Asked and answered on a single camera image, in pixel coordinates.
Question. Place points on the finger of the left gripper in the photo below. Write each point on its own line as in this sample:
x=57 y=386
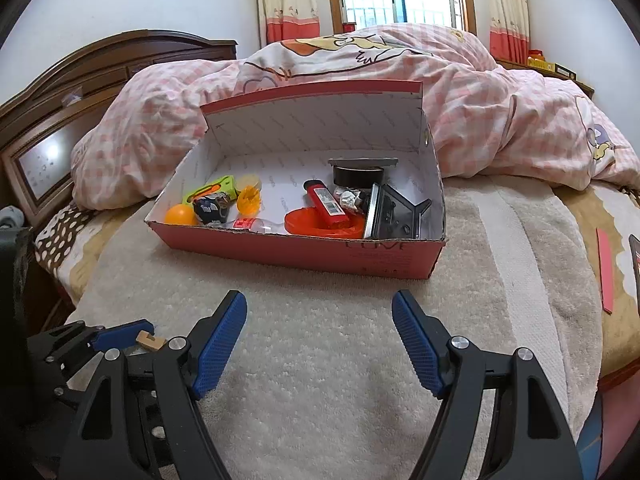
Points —
x=60 y=353
x=121 y=336

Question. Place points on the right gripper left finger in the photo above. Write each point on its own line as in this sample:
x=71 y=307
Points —
x=141 y=412

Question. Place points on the notched wooden piece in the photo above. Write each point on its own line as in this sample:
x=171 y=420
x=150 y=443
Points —
x=150 y=342

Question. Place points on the orange translucent flame toy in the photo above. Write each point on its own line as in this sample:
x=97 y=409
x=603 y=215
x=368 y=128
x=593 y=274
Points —
x=249 y=201

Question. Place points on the green orange plastic toy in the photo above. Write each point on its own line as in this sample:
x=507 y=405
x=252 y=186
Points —
x=223 y=184

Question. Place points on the grey plastic plate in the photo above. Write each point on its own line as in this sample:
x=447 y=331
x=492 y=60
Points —
x=391 y=216

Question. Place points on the black tape roll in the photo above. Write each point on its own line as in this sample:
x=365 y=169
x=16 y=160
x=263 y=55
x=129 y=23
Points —
x=352 y=177

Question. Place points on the beige fluffy blanket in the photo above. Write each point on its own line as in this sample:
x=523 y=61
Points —
x=319 y=384

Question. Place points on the orange ball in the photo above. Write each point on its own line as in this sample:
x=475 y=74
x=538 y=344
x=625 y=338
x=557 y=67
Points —
x=181 y=215

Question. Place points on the clear plastic bottle red label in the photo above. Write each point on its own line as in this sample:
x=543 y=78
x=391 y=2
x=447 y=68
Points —
x=255 y=225

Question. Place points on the dark patterned fabric pouch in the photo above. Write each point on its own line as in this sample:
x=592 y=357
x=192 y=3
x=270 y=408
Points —
x=212 y=209

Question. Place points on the orange plastic dish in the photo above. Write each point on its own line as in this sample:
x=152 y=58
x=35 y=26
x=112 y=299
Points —
x=307 y=222

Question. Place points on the pink flat strip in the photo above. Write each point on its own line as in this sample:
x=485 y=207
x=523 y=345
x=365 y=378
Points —
x=606 y=271

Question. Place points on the dark wooden headboard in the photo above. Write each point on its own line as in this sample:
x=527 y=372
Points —
x=41 y=124

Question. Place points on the small wrapped figure toy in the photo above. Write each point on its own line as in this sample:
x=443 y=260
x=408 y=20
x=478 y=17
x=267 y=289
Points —
x=352 y=200

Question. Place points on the red shoe box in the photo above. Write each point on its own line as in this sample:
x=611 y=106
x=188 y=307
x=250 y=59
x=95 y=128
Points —
x=289 y=135

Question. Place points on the pink checked duvet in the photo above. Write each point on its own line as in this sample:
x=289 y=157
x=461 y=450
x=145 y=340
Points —
x=484 y=119

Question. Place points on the left window curtain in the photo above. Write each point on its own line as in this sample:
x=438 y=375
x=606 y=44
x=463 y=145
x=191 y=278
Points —
x=289 y=19

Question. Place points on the window curtain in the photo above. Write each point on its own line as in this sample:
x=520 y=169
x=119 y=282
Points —
x=509 y=31
x=289 y=19

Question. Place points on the wooden side table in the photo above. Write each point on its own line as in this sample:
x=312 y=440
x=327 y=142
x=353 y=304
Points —
x=508 y=65

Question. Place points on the yellow box on table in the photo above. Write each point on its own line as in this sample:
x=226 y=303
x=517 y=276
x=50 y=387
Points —
x=537 y=60

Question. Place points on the right window curtain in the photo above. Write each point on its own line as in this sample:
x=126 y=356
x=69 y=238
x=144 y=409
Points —
x=509 y=31

